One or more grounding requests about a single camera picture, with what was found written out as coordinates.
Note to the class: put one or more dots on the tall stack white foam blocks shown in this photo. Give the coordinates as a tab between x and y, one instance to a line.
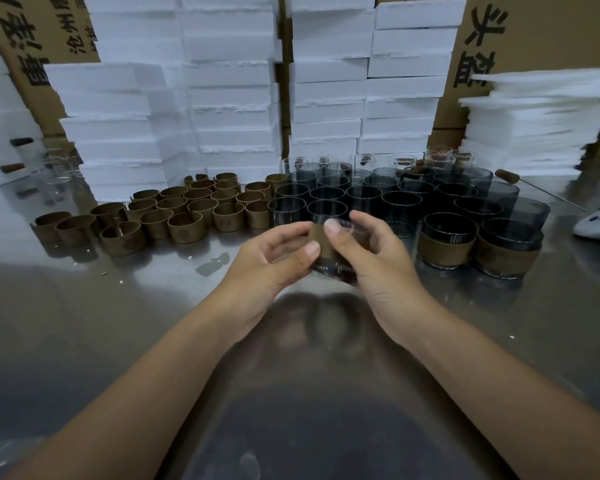
195	84

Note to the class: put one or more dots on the group of brown sleeve rings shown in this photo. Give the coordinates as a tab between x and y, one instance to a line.
185	232

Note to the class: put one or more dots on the person's left forearm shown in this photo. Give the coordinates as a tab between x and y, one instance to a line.
120	399

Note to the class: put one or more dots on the bunch of clear plastic cups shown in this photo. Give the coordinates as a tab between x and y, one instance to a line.
57	167

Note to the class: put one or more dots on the large printed cardboard box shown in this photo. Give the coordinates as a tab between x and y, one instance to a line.
550	29

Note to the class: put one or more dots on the stack of thin foam sheets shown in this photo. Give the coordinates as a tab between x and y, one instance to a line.
525	129

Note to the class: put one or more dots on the stepped stack white foam blocks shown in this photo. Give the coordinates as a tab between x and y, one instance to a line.
330	89

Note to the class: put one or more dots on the smoky transparent plastic cup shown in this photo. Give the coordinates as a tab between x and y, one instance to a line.
447	223
337	274
510	232

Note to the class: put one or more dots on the brown cork stick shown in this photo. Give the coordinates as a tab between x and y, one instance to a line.
21	141
12	167

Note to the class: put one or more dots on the cluster of transparent plastic cups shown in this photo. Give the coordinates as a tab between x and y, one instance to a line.
400	204

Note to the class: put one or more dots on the person's right forearm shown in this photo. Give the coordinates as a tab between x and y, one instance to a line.
510	404

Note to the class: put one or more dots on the person's left hand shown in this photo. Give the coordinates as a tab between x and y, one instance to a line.
252	284

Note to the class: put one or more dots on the person's right hand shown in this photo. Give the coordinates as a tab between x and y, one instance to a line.
390	284

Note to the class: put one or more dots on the stack of white foam blocks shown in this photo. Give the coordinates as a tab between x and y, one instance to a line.
0	114

